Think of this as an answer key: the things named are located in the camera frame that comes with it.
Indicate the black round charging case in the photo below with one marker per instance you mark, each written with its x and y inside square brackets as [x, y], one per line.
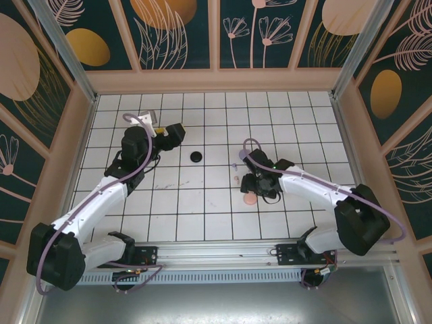
[196, 156]

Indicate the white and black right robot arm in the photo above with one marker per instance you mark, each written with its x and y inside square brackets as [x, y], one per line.
[310, 187]

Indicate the pink earbud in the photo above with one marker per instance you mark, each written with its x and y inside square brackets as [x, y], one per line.
[237, 179]

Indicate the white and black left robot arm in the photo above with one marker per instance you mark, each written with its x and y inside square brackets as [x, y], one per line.
[98, 202]

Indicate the aluminium frame post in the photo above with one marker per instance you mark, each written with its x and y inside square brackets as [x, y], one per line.
[67, 57]
[357, 50]

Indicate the aluminium table side rail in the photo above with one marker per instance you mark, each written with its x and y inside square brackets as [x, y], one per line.
[85, 135]
[343, 135]

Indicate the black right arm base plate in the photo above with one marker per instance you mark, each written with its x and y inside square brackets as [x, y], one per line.
[287, 254]

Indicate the grey metal panel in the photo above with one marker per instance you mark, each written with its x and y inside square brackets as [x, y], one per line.
[216, 303]

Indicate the aluminium mounting rail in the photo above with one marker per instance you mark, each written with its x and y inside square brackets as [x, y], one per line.
[216, 253]

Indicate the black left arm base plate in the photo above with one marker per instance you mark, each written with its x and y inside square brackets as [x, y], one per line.
[148, 254]

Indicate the pink round charging case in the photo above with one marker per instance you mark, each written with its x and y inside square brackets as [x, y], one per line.
[249, 200]

